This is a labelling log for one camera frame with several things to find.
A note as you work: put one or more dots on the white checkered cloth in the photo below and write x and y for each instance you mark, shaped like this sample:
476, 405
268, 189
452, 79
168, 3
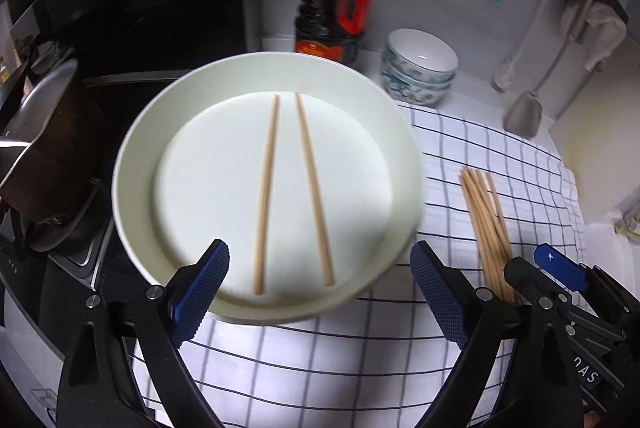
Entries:
320, 358

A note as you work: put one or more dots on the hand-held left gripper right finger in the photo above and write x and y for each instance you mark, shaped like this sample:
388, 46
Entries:
440, 298

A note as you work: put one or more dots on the pile of chopsticks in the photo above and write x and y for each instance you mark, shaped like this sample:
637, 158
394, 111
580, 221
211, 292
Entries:
485, 218

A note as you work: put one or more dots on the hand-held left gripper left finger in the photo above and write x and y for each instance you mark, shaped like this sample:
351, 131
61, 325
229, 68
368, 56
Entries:
202, 293

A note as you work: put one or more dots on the white cutting board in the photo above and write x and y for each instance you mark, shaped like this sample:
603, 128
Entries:
600, 148

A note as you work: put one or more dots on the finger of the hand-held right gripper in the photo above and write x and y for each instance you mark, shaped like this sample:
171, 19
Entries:
520, 275
560, 265

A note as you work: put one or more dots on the floral patterned white bowl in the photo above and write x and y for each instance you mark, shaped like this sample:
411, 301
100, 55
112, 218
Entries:
400, 80
420, 48
415, 97

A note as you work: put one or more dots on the black gas stove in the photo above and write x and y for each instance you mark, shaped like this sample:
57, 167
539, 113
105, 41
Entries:
75, 248

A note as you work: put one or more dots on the wooden chopstick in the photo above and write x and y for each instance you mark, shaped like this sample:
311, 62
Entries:
312, 188
266, 193

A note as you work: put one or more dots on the white round plate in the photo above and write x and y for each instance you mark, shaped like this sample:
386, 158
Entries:
215, 188

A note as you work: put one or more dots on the black wok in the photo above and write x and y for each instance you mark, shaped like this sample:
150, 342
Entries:
55, 158

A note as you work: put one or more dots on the hanging beige towel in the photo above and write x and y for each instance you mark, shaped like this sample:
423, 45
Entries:
607, 33

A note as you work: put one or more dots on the white ladle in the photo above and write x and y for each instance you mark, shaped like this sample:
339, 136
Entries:
505, 75

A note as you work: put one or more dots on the grey spatula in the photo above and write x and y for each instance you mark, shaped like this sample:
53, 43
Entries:
522, 113

